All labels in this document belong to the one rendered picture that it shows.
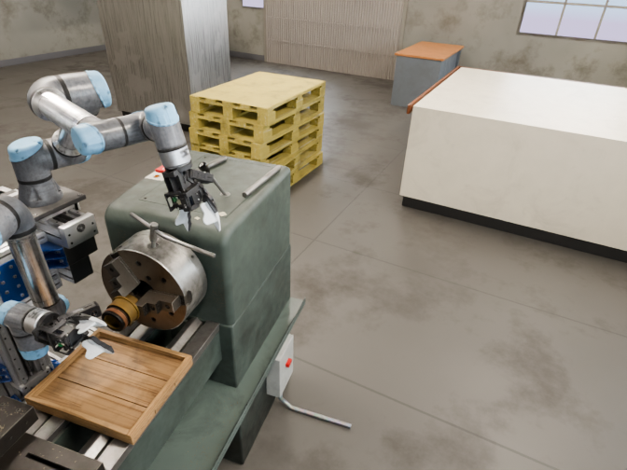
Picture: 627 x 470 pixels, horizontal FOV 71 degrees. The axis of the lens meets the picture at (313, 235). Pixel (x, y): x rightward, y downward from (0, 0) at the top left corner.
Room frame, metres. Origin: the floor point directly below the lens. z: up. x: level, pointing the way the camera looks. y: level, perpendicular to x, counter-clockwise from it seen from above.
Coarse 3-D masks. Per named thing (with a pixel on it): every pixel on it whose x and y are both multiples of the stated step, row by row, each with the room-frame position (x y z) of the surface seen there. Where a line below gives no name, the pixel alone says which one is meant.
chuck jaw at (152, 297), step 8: (152, 288) 1.07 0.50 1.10; (144, 296) 1.04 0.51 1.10; (152, 296) 1.04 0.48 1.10; (160, 296) 1.04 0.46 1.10; (168, 296) 1.04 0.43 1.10; (176, 296) 1.04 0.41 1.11; (136, 304) 1.00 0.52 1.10; (144, 304) 1.00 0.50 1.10; (152, 304) 1.00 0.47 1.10; (160, 304) 1.01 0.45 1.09; (168, 304) 1.01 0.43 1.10; (176, 304) 1.02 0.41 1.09; (184, 304) 1.04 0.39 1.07; (144, 312) 0.99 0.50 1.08; (152, 312) 1.00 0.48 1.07
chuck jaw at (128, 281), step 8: (112, 256) 1.11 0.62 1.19; (120, 256) 1.10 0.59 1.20; (112, 264) 1.06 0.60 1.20; (120, 264) 1.08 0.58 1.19; (112, 272) 1.06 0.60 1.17; (120, 272) 1.06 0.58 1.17; (128, 272) 1.08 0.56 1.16; (112, 280) 1.04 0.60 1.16; (120, 280) 1.04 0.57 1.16; (128, 280) 1.06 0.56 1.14; (136, 280) 1.08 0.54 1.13; (120, 288) 1.02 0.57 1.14; (128, 288) 1.04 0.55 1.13; (112, 296) 1.02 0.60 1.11
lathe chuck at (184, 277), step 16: (128, 240) 1.17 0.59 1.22; (144, 240) 1.14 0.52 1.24; (160, 240) 1.15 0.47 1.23; (128, 256) 1.09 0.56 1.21; (144, 256) 1.07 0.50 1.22; (160, 256) 1.08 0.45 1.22; (176, 256) 1.11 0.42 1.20; (144, 272) 1.07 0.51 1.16; (160, 272) 1.06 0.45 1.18; (176, 272) 1.06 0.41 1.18; (192, 272) 1.11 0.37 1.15; (112, 288) 1.12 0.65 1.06; (144, 288) 1.13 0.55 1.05; (160, 288) 1.06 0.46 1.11; (176, 288) 1.04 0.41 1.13; (192, 288) 1.08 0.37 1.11; (192, 304) 1.07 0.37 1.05; (144, 320) 1.09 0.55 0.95; (160, 320) 1.07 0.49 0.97; (176, 320) 1.05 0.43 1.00
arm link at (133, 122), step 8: (136, 112) 1.16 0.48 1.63; (144, 112) 1.13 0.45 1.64; (128, 120) 1.09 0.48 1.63; (136, 120) 1.10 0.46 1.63; (128, 128) 1.07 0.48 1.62; (136, 128) 1.08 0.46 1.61; (128, 136) 1.06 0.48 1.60; (136, 136) 1.08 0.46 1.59; (144, 136) 1.09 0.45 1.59; (128, 144) 1.07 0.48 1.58
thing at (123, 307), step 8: (120, 296) 1.00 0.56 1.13; (128, 296) 1.02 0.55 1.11; (112, 304) 0.97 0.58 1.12; (120, 304) 0.97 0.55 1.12; (128, 304) 0.98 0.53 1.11; (104, 312) 0.95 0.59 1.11; (112, 312) 0.94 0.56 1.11; (120, 312) 0.95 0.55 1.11; (128, 312) 0.96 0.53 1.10; (136, 312) 0.98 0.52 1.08; (104, 320) 0.95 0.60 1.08; (112, 320) 0.97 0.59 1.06; (120, 320) 0.93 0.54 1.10; (128, 320) 0.96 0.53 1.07; (112, 328) 0.94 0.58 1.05; (120, 328) 0.93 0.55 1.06
